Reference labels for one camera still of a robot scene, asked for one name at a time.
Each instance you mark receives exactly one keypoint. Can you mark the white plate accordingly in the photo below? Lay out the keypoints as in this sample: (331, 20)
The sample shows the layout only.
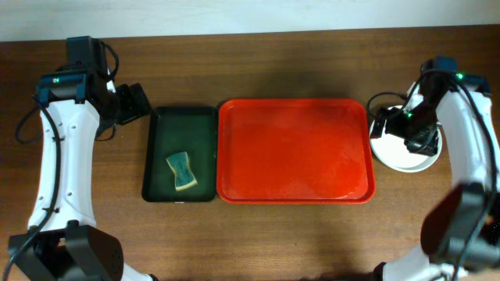
(392, 151)

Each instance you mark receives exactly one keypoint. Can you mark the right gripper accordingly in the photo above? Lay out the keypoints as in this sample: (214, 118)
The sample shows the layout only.
(391, 116)

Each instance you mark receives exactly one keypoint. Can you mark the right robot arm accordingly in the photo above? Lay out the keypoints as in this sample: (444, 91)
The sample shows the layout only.
(460, 236)

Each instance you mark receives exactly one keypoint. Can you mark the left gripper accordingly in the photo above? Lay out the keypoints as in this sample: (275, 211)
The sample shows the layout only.
(137, 104)

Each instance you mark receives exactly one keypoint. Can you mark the dark green tray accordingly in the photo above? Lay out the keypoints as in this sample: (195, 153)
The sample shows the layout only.
(177, 129)

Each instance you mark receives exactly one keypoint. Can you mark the green yellow sponge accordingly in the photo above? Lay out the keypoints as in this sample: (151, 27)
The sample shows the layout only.
(180, 165)

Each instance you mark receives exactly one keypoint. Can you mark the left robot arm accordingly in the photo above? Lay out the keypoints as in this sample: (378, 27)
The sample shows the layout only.
(62, 241)

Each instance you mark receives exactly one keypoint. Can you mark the red tray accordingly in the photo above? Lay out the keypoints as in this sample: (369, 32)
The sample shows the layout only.
(286, 151)

